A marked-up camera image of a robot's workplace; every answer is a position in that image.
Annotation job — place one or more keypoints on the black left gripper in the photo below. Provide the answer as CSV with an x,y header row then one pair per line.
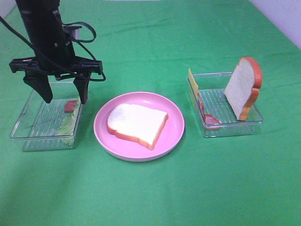
x,y
80,69

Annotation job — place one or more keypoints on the bacon strip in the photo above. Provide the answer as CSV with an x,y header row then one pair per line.
x,y
70,106
210,121

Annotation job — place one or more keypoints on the green lettuce leaf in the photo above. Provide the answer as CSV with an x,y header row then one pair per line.
x,y
68,123

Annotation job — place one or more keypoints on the bread slice with brown crust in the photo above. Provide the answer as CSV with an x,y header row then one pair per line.
x,y
137,123

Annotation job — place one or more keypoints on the yellow cheese slice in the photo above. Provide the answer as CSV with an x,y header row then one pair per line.
x,y
194,86

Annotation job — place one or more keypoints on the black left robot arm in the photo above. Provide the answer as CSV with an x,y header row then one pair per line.
x,y
52,42

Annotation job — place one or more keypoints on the clear plastic tray left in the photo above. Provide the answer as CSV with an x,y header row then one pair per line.
x,y
37,125

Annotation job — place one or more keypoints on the clear plastic tray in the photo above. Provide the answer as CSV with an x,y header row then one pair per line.
x,y
37,125
211,87

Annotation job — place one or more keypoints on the pink round plate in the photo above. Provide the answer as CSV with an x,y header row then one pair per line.
x,y
169,137

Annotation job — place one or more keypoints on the green tablecloth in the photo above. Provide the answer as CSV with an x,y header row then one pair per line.
x,y
151,45

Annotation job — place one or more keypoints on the clear plastic tray right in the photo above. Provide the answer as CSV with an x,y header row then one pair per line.
x,y
211,87

